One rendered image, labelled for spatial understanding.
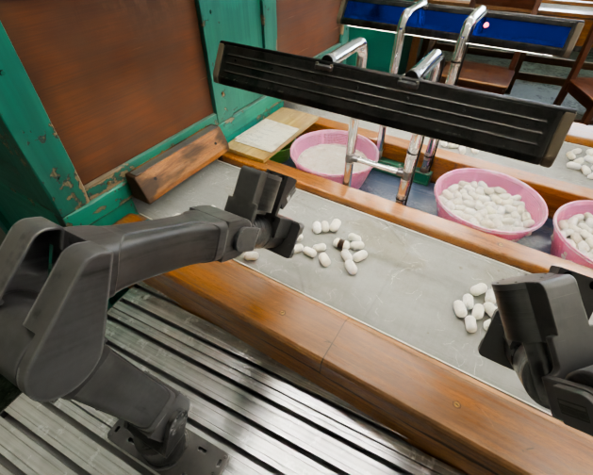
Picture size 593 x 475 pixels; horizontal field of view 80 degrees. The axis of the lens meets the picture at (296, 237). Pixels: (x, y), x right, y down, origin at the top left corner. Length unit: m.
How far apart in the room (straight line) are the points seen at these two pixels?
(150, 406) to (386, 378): 0.35
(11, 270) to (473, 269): 0.78
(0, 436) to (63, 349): 0.51
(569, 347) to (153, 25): 0.90
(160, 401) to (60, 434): 0.29
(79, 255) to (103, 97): 0.59
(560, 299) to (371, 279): 0.43
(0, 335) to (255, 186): 0.33
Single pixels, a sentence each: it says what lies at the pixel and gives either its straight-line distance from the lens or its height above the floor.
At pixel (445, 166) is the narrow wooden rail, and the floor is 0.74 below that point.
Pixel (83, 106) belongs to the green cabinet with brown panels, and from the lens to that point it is 0.85.
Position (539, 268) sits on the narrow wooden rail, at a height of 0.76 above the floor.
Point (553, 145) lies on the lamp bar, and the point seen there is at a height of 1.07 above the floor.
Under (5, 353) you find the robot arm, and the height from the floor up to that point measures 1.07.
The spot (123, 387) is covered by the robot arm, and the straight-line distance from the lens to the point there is 0.46.
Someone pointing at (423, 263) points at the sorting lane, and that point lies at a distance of 0.82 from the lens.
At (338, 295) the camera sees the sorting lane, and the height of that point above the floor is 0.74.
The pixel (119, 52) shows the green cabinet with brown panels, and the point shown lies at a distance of 0.89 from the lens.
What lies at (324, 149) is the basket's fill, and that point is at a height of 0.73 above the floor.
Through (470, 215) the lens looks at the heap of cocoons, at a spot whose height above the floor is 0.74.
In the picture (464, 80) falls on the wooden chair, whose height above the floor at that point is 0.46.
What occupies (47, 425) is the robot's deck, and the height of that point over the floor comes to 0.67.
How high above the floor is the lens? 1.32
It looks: 44 degrees down
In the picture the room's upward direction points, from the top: straight up
